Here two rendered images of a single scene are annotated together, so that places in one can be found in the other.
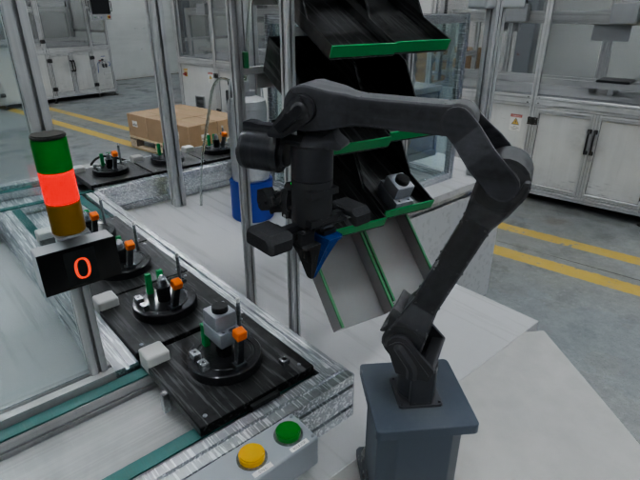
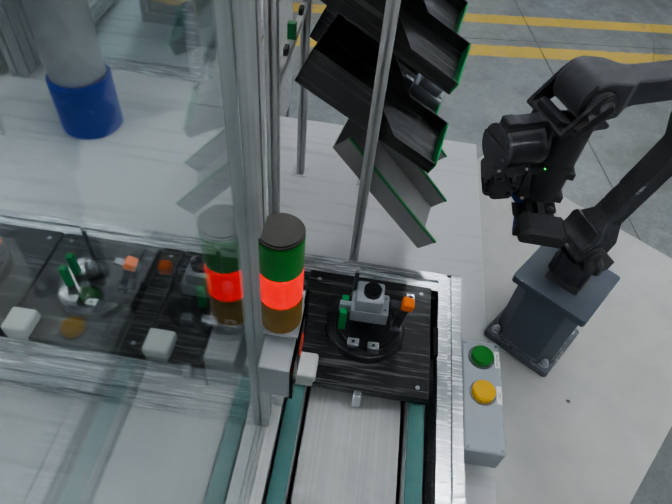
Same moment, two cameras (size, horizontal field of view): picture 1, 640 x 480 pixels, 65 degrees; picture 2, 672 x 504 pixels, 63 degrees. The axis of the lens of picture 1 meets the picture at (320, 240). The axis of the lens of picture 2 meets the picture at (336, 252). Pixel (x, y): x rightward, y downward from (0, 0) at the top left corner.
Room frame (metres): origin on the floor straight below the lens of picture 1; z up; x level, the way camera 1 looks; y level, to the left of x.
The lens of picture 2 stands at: (0.44, 0.63, 1.82)
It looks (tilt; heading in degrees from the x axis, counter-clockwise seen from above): 49 degrees down; 314
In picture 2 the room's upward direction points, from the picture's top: 7 degrees clockwise
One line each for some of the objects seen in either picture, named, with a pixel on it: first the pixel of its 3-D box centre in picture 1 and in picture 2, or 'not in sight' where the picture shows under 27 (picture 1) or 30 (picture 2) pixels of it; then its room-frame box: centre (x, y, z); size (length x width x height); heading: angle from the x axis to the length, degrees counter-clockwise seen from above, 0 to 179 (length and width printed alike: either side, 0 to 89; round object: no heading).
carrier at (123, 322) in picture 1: (163, 290); not in sight; (0.97, 0.35, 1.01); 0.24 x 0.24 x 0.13; 41
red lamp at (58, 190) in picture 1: (59, 186); (280, 278); (0.74, 0.40, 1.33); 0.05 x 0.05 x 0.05
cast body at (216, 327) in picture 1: (218, 319); (365, 300); (0.78, 0.19, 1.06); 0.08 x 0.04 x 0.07; 41
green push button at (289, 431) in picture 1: (288, 433); (481, 357); (0.60, 0.05, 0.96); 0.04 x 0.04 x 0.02
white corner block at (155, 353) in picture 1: (154, 357); (303, 368); (0.78, 0.32, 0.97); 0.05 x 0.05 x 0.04; 41
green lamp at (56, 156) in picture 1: (51, 153); (280, 249); (0.74, 0.40, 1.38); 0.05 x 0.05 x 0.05
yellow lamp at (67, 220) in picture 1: (66, 215); (281, 304); (0.74, 0.40, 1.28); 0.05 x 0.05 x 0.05
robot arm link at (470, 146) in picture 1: (400, 133); (654, 97); (0.61, -0.10, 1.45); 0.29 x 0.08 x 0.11; 66
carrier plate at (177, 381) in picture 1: (226, 365); (364, 332); (0.77, 0.18, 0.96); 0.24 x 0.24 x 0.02; 41
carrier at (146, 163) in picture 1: (166, 150); not in sight; (2.13, 0.66, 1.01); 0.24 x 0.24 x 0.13; 41
